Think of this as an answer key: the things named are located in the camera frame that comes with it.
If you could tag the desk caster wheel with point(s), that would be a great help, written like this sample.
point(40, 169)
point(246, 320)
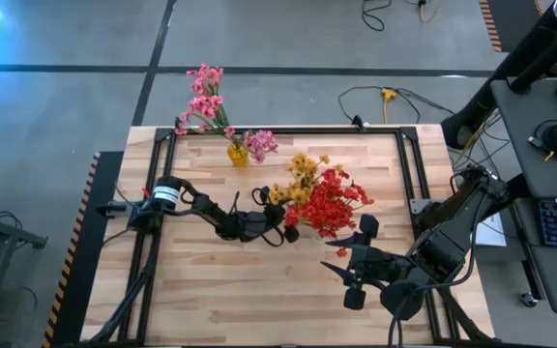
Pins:
point(529, 299)

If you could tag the white paper sheet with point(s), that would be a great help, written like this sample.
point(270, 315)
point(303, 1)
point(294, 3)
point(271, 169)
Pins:
point(491, 234)

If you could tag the hazard striped floor strip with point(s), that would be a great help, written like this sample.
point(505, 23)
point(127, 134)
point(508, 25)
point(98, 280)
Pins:
point(491, 29)

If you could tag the yellow power plug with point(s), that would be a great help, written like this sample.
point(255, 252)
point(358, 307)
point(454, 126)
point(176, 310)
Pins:
point(388, 94)

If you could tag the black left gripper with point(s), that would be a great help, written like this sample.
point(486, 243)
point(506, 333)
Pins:
point(261, 224)

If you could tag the black pole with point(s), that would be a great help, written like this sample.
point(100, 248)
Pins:
point(539, 67)

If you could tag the grey desk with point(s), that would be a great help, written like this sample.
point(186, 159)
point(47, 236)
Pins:
point(525, 145)

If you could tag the hazard striped floor plate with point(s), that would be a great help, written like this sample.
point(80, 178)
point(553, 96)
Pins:
point(78, 270)

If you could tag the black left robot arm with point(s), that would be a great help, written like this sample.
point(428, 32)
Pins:
point(211, 215)

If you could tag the black tower fan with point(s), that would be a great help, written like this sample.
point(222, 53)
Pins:
point(501, 82)

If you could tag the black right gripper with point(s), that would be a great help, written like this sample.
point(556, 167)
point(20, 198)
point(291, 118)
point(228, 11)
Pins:
point(370, 268)

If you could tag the black aluminium table frame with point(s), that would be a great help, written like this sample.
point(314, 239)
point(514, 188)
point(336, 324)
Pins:
point(336, 131)

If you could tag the clear glass vase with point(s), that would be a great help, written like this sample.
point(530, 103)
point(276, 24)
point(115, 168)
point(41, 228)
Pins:
point(316, 237)

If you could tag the yellow glass vase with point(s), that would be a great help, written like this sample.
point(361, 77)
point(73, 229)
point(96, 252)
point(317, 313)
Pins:
point(238, 157)

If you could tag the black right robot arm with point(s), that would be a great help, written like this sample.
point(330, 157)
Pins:
point(448, 241)

